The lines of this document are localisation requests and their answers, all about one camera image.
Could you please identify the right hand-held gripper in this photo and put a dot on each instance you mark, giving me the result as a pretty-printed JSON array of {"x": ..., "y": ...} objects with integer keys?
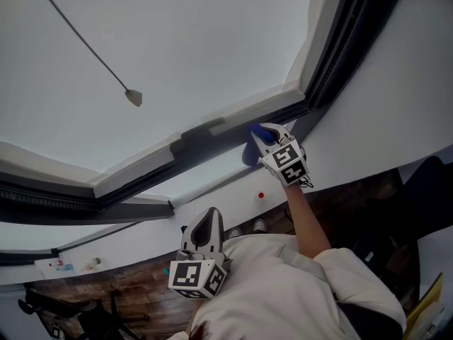
[{"x": 286, "y": 163}]

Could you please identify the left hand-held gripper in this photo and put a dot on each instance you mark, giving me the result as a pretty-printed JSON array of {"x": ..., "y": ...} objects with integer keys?
[{"x": 187, "y": 276}]

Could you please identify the blue cleaning cloth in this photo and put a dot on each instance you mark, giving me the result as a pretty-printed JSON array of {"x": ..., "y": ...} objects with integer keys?
[{"x": 249, "y": 154}]

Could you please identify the person's right forearm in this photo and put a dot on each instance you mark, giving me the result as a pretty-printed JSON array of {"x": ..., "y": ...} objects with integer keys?
[{"x": 308, "y": 225}]

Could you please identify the person's left forearm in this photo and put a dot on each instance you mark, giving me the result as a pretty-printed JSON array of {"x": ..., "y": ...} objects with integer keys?
[{"x": 197, "y": 314}]

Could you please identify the person's left white shoe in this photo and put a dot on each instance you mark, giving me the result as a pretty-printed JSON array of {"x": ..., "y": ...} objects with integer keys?
[{"x": 235, "y": 232}]

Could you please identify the person's white shoe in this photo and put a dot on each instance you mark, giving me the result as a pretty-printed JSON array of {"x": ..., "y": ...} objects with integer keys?
[
  {"x": 235, "y": 232},
  {"x": 260, "y": 225}
]

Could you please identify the red-capped plastic bottle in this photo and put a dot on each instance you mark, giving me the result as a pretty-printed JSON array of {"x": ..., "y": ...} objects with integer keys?
[
  {"x": 56, "y": 263},
  {"x": 260, "y": 195}
]

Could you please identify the person's right white shoe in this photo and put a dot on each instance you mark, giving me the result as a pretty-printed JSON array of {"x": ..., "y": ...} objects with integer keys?
[{"x": 260, "y": 225}]

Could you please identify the person's white sweatshirt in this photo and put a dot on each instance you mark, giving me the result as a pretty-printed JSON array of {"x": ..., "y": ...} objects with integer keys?
[{"x": 276, "y": 296}]

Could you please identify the clear plastic bottle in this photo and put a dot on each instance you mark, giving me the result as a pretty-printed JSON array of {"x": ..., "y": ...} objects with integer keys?
[{"x": 97, "y": 260}]

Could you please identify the orange-label plastic bottle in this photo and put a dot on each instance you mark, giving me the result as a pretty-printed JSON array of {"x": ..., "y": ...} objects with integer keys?
[{"x": 89, "y": 266}]

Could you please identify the black office chair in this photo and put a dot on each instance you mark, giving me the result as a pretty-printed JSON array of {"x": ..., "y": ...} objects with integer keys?
[
  {"x": 424, "y": 197},
  {"x": 88, "y": 317}
]

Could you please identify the blue-label plastic bottle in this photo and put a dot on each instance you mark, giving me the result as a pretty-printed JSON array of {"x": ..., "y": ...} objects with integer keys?
[{"x": 64, "y": 267}]

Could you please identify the white patterned device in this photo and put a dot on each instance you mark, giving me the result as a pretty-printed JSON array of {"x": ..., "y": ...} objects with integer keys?
[{"x": 57, "y": 332}]

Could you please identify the yellow cardboard box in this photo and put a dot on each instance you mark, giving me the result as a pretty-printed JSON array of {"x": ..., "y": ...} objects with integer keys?
[{"x": 424, "y": 314}]

